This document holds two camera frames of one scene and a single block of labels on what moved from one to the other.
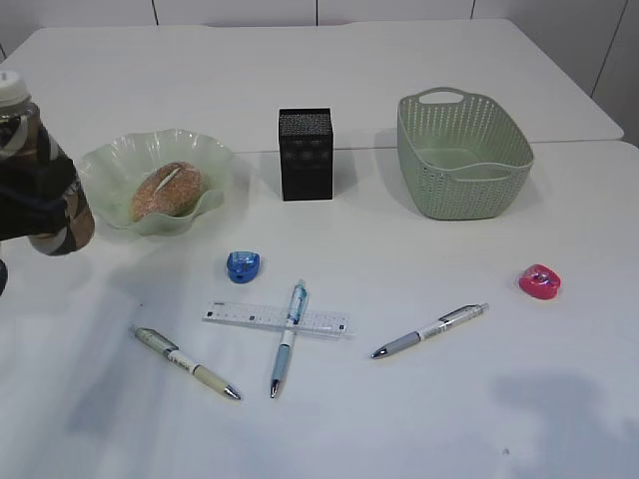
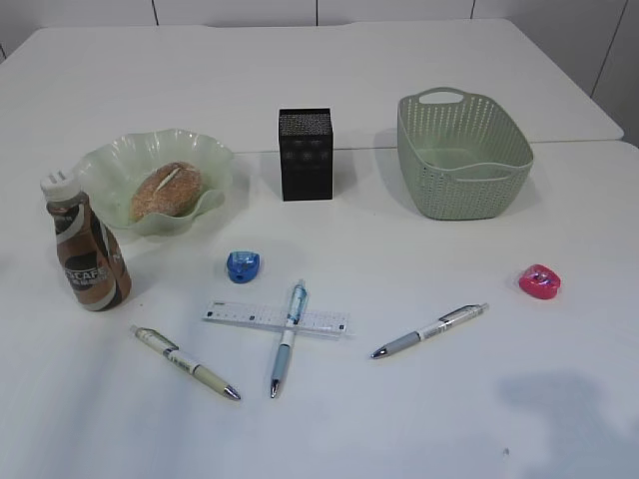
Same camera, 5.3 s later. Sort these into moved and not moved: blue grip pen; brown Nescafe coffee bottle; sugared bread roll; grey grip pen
Moved: brown Nescafe coffee bottle
Not moved: blue grip pen; sugared bread roll; grey grip pen
